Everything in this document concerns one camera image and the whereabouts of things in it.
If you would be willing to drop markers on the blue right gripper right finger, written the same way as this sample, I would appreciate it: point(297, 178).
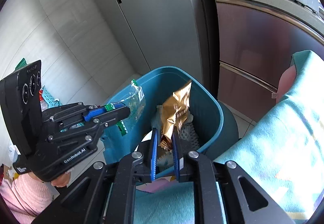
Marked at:
point(176, 153)

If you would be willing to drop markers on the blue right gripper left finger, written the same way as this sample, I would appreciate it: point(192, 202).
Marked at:
point(153, 152)

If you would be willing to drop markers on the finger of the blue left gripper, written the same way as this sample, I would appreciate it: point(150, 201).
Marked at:
point(112, 117)
point(98, 111)

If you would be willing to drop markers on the copper foil snack bag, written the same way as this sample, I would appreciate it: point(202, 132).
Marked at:
point(174, 112)

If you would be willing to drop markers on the clear green-edged snack wrapper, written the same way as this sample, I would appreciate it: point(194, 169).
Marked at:
point(135, 100)

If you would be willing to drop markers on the pink sleeve left forearm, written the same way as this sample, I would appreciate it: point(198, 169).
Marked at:
point(26, 197)

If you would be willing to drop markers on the blue plastic trash bin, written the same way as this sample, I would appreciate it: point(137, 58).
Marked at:
point(210, 127)

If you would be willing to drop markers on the dark kitchen base cabinets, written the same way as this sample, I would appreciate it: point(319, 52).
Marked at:
point(256, 45)

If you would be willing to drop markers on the person's left hand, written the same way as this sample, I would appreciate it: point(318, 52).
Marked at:
point(62, 180)

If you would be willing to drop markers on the teal basket with snacks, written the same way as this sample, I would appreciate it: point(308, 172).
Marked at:
point(46, 99)

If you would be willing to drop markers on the pile of bags on floor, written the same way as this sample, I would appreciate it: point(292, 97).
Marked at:
point(7, 171)

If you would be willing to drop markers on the teal patterned tablecloth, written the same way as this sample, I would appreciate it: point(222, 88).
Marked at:
point(283, 153)

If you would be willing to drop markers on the silver refrigerator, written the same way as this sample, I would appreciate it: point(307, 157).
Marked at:
point(155, 33)

